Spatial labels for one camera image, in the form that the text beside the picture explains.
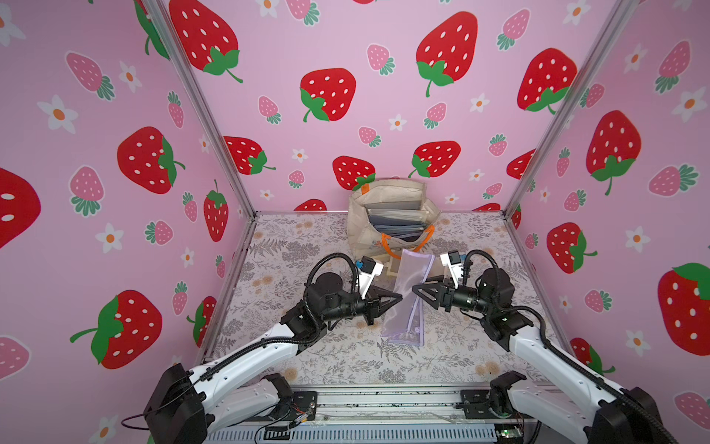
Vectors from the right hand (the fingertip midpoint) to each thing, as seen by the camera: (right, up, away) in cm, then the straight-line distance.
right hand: (414, 293), depth 70 cm
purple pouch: (-2, -7, 0) cm, 7 cm away
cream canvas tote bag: (-13, +14, +27) cm, 33 cm away
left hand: (-4, -1, -4) cm, 6 cm away
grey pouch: (+4, +25, +33) cm, 42 cm away
